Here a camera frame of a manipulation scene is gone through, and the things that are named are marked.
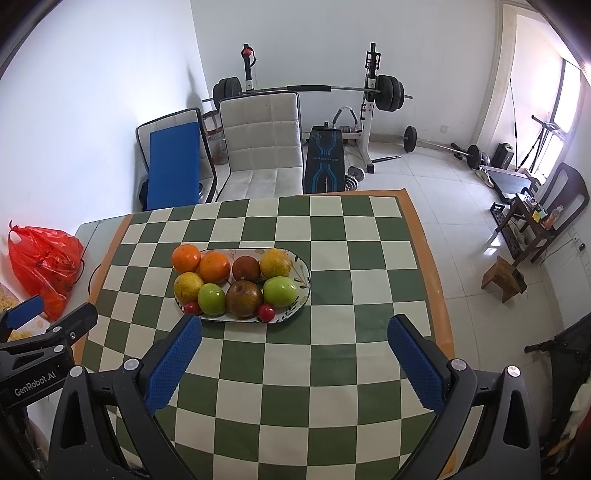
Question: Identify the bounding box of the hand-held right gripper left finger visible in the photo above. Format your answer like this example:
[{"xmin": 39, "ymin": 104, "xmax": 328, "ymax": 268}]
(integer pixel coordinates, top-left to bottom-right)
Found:
[{"xmin": 47, "ymin": 315, "xmax": 204, "ymax": 480}]

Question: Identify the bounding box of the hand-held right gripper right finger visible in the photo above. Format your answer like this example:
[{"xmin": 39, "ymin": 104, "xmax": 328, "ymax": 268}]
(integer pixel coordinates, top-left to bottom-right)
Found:
[{"xmin": 387, "ymin": 314, "xmax": 542, "ymax": 480}]

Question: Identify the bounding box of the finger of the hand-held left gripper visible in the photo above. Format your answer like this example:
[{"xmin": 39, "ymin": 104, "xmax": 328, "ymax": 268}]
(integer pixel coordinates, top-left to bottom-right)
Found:
[
  {"xmin": 0, "ymin": 302, "xmax": 99, "ymax": 366},
  {"xmin": 0, "ymin": 295, "xmax": 45, "ymax": 342}
]

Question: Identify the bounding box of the red-brown apple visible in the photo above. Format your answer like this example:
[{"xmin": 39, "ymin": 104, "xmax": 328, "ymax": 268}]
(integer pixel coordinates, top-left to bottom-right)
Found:
[{"xmin": 226, "ymin": 280, "xmax": 264, "ymax": 319}]

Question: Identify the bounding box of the large orange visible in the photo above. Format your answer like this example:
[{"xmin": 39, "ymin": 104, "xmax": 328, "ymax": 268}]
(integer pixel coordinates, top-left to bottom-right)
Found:
[{"xmin": 172, "ymin": 244, "xmax": 202, "ymax": 274}]

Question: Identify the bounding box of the large green apple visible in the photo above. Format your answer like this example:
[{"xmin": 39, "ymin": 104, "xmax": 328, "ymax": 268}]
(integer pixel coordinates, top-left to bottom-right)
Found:
[{"xmin": 263, "ymin": 276, "xmax": 299, "ymax": 308}]

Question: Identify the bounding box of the floral white ceramic plate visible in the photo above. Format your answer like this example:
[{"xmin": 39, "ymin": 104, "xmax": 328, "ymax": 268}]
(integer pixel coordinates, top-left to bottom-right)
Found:
[{"xmin": 174, "ymin": 248, "xmax": 312, "ymax": 324}]

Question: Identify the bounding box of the speckled yellow pear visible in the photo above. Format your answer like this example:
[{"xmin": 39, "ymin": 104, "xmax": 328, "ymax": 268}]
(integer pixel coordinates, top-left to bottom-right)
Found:
[{"xmin": 259, "ymin": 248, "xmax": 293, "ymax": 279}]

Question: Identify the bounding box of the yellow printed snack package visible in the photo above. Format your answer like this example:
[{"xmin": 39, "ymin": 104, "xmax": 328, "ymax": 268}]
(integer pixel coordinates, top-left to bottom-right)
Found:
[{"xmin": 0, "ymin": 281, "xmax": 54, "ymax": 343}]

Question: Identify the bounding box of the red plastic bag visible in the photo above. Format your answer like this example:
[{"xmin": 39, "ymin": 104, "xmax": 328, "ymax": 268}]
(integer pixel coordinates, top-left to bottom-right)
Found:
[{"xmin": 8, "ymin": 220, "xmax": 85, "ymax": 321}]

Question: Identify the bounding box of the green white checkered tablecloth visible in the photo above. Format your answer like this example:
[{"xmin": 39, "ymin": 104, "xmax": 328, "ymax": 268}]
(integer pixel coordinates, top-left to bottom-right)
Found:
[{"xmin": 74, "ymin": 187, "xmax": 455, "ymax": 480}]

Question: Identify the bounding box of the small orange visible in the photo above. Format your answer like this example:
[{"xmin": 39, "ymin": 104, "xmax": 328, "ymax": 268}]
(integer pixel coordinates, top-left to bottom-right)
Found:
[{"xmin": 199, "ymin": 253, "xmax": 232, "ymax": 284}]

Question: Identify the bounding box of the brown round fruit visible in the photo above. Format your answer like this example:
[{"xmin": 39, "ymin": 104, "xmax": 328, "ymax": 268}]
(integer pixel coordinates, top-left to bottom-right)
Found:
[{"xmin": 232, "ymin": 255, "xmax": 261, "ymax": 282}]

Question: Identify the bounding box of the small wooden stool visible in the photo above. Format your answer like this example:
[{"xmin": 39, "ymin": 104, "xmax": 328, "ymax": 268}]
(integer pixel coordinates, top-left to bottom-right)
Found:
[{"xmin": 482, "ymin": 256, "xmax": 527, "ymax": 304}]

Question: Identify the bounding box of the dark wooden side table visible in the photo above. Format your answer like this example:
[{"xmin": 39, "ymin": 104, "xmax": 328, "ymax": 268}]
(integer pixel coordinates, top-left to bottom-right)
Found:
[{"xmin": 490, "ymin": 191, "xmax": 561, "ymax": 266}]

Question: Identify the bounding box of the white padded chair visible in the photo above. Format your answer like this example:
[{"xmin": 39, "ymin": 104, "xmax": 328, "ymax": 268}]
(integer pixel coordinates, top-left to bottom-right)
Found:
[
  {"xmin": 135, "ymin": 107, "xmax": 218, "ymax": 206},
  {"xmin": 216, "ymin": 91, "xmax": 305, "ymax": 201}
]

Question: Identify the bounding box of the treadmill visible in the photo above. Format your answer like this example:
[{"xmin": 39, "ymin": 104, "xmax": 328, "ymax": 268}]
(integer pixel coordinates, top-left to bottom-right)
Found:
[{"xmin": 480, "ymin": 115, "xmax": 568, "ymax": 204}]

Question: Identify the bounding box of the black blue sit-up bench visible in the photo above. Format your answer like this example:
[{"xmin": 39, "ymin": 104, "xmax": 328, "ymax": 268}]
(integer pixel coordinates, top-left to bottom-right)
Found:
[{"xmin": 303, "ymin": 124, "xmax": 347, "ymax": 195}]

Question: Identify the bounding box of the black speaker box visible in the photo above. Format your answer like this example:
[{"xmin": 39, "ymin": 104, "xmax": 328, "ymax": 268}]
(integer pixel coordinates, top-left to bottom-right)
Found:
[{"xmin": 491, "ymin": 143, "xmax": 516, "ymax": 169}]

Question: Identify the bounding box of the floor barbell with black plates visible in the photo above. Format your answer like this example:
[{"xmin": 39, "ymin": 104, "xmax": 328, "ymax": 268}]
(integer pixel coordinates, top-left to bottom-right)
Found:
[{"xmin": 403, "ymin": 126, "xmax": 484, "ymax": 170}]

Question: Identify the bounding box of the white weight bench rack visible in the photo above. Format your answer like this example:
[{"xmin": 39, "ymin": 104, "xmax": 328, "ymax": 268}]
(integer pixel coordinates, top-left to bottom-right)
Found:
[{"xmin": 240, "ymin": 42, "xmax": 384, "ymax": 175}]

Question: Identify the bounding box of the black chair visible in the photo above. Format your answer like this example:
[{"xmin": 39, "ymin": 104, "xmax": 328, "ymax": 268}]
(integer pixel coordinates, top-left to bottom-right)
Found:
[{"xmin": 536, "ymin": 161, "xmax": 590, "ymax": 266}]

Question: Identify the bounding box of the window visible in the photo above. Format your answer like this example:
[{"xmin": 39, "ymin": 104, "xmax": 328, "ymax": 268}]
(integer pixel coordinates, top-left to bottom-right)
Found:
[{"xmin": 551, "ymin": 58, "xmax": 583, "ymax": 133}]

